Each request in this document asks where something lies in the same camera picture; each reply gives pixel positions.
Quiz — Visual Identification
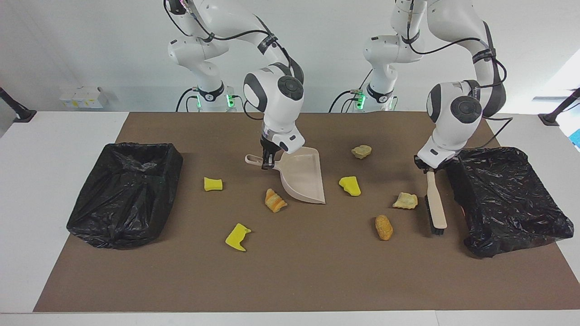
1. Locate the striped toy croissant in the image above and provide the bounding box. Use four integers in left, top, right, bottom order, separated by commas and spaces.
265, 188, 288, 213

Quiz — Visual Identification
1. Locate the pale bread chunk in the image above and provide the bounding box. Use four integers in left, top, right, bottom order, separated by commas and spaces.
392, 192, 419, 210

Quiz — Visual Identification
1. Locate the black bag lined bin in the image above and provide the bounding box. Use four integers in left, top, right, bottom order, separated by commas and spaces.
67, 143, 184, 250
446, 146, 575, 259

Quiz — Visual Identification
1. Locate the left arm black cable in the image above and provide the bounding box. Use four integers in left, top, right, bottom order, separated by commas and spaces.
401, 0, 513, 151

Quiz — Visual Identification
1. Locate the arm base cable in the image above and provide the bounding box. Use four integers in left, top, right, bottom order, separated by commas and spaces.
329, 68, 374, 113
176, 87, 200, 113

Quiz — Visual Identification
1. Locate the beige plastic dustpan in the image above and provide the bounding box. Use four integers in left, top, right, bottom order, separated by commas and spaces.
245, 146, 326, 205

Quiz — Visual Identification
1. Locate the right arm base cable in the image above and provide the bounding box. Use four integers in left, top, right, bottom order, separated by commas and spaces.
176, 87, 200, 113

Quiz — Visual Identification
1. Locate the notched yellow sponge piece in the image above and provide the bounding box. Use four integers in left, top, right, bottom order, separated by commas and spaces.
225, 223, 252, 252

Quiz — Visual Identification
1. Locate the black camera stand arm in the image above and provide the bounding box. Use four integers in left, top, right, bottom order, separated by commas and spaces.
538, 87, 580, 126
0, 87, 37, 123

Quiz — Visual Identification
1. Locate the brown fried nugget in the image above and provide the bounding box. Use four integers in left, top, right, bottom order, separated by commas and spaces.
375, 215, 394, 241

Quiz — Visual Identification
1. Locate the beige hand brush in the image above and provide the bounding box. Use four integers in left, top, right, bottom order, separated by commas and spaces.
424, 170, 448, 237

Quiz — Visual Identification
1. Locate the brown table mat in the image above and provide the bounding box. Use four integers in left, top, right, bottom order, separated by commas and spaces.
33, 112, 580, 313

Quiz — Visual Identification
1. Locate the left arm base cable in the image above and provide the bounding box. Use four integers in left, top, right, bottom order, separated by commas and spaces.
329, 68, 374, 113

